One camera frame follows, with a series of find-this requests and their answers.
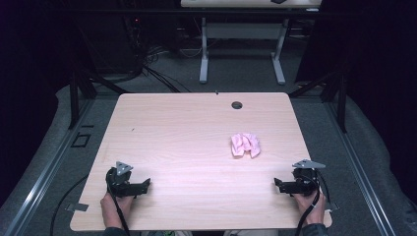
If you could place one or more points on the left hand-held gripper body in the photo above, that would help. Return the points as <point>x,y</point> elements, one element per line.
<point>118,182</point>

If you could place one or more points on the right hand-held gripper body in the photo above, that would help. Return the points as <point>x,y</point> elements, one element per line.
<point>306,180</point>

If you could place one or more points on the person's left hand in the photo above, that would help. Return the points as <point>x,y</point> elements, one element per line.
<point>113,209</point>

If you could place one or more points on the person's right hand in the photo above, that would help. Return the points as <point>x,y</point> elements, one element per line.
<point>313,209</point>

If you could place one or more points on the pink crumpled cloth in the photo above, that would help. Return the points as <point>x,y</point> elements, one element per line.
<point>245,145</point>

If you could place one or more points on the dark equipment rack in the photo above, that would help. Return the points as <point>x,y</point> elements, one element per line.
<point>136,39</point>

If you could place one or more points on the white desk with metal legs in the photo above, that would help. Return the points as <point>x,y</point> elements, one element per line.
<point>249,31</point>

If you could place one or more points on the black object on white desk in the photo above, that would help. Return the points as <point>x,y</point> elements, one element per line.
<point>278,1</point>

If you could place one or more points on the grey metal table bracket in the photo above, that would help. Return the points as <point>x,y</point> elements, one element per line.
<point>77,207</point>
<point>333,206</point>

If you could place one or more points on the aluminium floor rail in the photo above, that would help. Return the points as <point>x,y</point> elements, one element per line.
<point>49,170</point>
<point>360,170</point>

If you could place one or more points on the black metal frame stand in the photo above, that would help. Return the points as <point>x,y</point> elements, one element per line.
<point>341,101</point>
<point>74,98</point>

